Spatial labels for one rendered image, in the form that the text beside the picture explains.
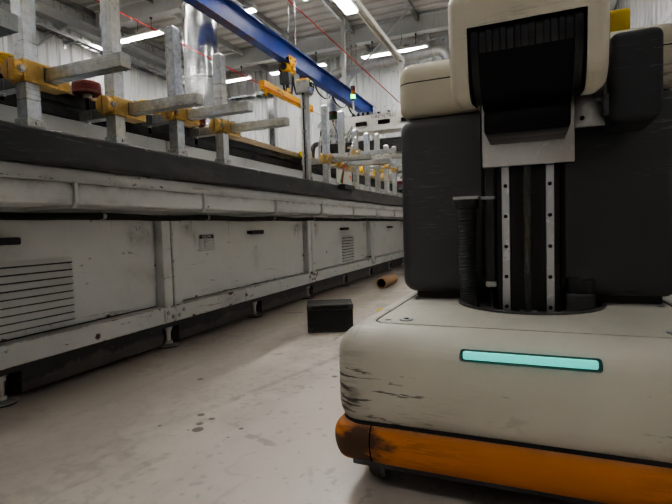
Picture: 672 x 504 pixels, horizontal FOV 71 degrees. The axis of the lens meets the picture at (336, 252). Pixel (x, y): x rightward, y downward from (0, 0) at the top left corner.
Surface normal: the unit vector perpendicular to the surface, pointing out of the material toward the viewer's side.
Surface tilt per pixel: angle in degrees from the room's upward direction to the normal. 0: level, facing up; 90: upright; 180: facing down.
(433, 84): 90
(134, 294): 90
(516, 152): 90
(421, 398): 90
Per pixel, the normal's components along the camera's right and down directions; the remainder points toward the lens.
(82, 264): 0.93, 0.00
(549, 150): -0.39, 0.06
